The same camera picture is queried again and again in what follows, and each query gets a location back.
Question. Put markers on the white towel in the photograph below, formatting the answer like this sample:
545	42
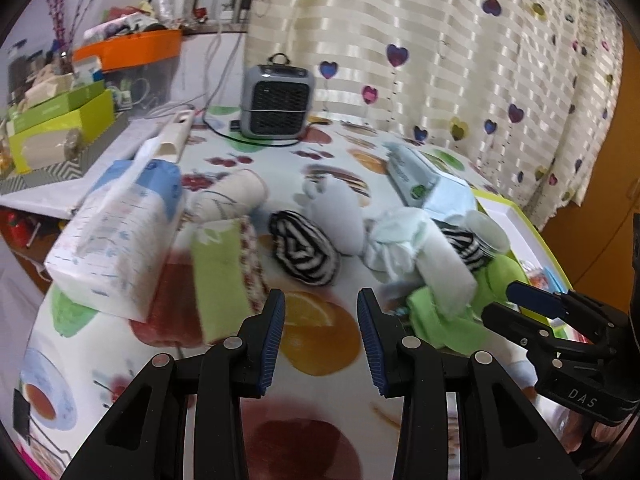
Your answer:
445	277

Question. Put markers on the dark green cardboard box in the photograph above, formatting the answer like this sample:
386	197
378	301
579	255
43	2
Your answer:
60	102

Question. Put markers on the black white striped sock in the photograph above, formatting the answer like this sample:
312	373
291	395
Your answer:
467	247
305	252

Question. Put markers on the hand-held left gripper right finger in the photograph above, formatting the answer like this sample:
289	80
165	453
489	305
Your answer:
372	345

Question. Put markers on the purple decorative branches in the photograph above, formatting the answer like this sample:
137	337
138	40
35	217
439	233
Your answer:
65	5

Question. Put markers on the pile of clutter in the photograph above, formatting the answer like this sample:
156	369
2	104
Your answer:
130	17

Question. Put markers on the red object under shelf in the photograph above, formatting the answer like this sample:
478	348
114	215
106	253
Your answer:
12	227

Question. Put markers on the fruit printed tablecloth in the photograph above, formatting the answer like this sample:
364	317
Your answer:
310	390

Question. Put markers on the mint white cloth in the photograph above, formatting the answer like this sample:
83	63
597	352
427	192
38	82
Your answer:
397	245

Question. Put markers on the wet wipes pack green label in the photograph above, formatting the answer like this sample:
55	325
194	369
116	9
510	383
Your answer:
412	172

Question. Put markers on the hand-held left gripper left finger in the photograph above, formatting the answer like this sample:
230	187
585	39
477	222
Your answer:
270	345

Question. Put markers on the clear plastic container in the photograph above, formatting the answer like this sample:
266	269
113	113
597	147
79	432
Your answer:
142	82

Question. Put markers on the beige rolled cloth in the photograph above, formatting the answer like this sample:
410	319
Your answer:
235	192

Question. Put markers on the light blue tissue pack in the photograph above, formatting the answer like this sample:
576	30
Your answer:
452	197

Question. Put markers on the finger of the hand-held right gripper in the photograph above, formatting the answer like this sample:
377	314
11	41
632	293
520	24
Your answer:
515	322
535	299

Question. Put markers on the grey sock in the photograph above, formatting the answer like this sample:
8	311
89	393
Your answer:
340	215

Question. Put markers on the grey portable heater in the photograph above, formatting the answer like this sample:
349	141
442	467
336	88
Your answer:
275	100

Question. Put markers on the chevron patterned tray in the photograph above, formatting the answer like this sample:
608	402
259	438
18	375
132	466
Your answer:
65	167

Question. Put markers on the lime green cardboard box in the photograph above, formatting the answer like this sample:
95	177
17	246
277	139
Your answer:
70	127

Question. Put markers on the striped curtain with hearts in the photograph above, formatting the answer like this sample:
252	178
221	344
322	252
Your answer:
450	60

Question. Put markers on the green edged white box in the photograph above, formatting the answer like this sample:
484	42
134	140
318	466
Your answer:
517	217

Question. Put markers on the orange storage box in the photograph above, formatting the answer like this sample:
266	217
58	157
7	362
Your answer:
130	50

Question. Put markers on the blue white tissue pack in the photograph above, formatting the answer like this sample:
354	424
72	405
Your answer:
115	240

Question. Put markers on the green patterned towel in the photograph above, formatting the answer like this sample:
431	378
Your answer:
220	280

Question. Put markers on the lime green cloth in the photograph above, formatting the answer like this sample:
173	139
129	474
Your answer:
445	322

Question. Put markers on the wooden door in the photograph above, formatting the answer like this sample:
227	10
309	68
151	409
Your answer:
600	210

